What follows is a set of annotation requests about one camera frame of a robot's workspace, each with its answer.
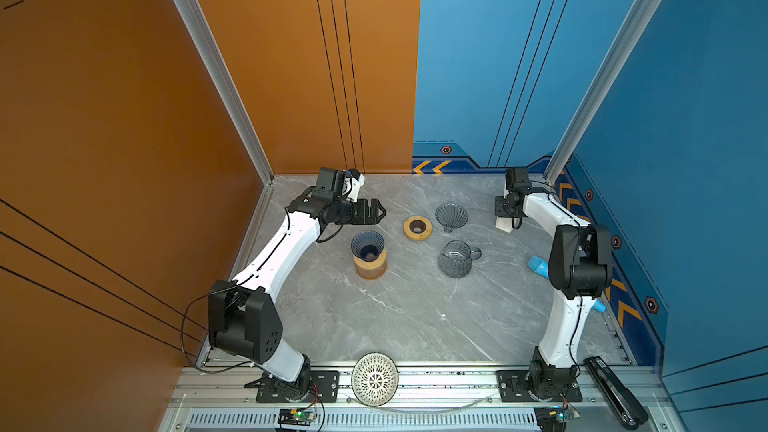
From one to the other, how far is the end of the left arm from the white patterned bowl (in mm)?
350

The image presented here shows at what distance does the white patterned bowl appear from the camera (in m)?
0.73

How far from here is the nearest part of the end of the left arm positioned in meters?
0.60
